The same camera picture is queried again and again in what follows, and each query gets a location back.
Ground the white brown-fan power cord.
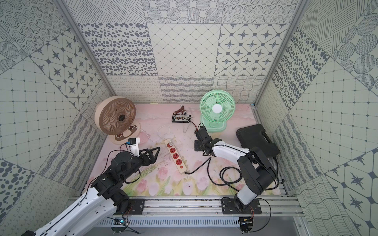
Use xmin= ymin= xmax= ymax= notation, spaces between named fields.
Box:
xmin=135 ymin=125 xmax=176 ymax=145

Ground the green desk fan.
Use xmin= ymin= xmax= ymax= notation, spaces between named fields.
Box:
xmin=199 ymin=89 xmax=236 ymax=133

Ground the black multimeter device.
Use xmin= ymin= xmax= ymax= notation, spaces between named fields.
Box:
xmin=171 ymin=114 xmax=191 ymax=124

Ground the black power strip cable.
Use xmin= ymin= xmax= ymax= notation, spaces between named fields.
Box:
xmin=184 ymin=156 xmax=243 ymax=187

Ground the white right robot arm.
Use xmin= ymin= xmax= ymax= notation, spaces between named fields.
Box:
xmin=195 ymin=126 xmax=278 ymax=211

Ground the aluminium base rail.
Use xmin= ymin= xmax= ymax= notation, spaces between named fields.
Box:
xmin=67 ymin=196 xmax=305 ymax=228

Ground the black plastic tool case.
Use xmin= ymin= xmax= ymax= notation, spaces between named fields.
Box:
xmin=236 ymin=124 xmax=280 ymax=158

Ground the beige and brown desk fan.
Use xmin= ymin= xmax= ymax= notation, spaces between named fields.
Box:
xmin=94 ymin=96 xmax=141 ymax=145

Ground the cream red power strip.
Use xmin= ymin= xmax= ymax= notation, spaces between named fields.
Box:
xmin=164 ymin=139 xmax=187 ymax=174

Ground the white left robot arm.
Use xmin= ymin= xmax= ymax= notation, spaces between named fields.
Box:
xmin=23 ymin=147 xmax=160 ymax=236

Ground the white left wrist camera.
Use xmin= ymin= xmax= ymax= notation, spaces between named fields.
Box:
xmin=127 ymin=137 xmax=140 ymax=157

